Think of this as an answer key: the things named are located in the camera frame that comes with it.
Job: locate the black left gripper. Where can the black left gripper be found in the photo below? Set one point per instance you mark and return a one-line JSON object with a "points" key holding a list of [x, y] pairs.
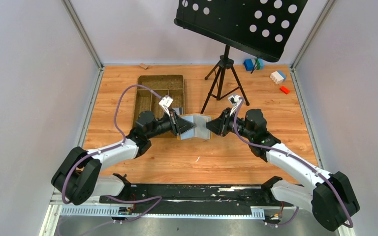
{"points": [[176, 124]]}

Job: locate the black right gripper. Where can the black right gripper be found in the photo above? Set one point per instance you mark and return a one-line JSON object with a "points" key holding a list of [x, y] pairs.
{"points": [[224, 121]]}

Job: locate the yellow leather card holder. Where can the yellow leather card holder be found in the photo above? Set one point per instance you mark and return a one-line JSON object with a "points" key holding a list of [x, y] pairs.
{"points": [[200, 130]]}

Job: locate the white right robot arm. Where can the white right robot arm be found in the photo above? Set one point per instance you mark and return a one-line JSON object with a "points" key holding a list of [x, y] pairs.
{"points": [[329, 197]]}

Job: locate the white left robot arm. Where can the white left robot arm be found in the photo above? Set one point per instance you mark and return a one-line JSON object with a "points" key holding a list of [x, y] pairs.
{"points": [[78, 177]]}

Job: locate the woven straw divided tray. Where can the woven straw divided tray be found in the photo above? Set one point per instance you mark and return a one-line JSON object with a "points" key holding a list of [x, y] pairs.
{"points": [[172, 85]]}

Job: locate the blue green toy block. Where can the blue green toy block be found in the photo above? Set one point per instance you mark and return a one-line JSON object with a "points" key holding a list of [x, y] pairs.
{"points": [[253, 64]]}

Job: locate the small wooden block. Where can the small wooden block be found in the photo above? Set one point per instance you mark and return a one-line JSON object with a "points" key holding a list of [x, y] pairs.
{"points": [[144, 66]]}

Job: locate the red toy block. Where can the red toy block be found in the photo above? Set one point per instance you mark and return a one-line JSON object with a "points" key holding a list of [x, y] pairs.
{"points": [[284, 90]]}

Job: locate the white blue toy block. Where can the white blue toy block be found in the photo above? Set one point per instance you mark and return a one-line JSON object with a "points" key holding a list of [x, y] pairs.
{"points": [[278, 77]]}

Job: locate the black music stand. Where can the black music stand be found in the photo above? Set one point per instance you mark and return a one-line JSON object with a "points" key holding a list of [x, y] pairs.
{"points": [[260, 28]]}

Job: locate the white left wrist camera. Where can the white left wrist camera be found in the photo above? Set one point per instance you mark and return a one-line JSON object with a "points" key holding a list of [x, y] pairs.
{"points": [[165, 103]]}

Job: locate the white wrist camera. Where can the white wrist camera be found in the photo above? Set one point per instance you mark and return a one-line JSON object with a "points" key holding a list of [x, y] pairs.
{"points": [[165, 103], [235, 100]]}

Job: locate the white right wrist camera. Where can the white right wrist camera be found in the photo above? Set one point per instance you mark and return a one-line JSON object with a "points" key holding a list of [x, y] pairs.
{"points": [[235, 100]]}

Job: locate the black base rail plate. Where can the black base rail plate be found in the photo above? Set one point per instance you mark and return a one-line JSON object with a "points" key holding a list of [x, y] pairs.
{"points": [[200, 199]]}

